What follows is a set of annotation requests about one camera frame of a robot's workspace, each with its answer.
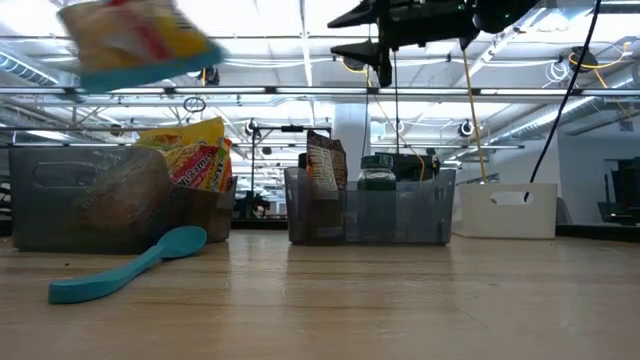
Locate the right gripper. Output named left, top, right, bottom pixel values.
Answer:
left=327, top=0, right=481, bottom=89

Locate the brown snack pouch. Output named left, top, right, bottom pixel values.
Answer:
left=305, top=129, right=349, bottom=241

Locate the green lid oregano jar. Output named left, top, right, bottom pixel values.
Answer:
left=356, top=154, right=398, bottom=242

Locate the green yellow ramen packet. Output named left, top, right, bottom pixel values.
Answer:
left=169, top=143, right=229, bottom=194

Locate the yellow red ramen packet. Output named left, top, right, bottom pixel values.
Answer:
left=56, top=0, right=226, bottom=95

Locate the teal plastic spoon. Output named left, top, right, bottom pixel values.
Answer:
left=48, top=224, right=208, bottom=305

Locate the black computer monitor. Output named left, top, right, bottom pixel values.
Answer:
left=393, top=152, right=442, bottom=183

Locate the wide grey translucent bin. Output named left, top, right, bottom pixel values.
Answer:
left=283, top=166, right=457, bottom=246

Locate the white plastic bin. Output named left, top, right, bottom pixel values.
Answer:
left=451, top=182, right=559, bottom=240

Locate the long grey translucent bin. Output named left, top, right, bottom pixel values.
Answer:
left=9, top=145, right=239, bottom=254

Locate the black stand frame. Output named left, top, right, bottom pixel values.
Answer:
left=251, top=124, right=333, bottom=224

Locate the yellow cable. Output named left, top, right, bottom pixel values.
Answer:
left=460, top=47, right=489, bottom=184

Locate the black hanging cable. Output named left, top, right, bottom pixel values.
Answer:
left=522, top=0, right=604, bottom=204

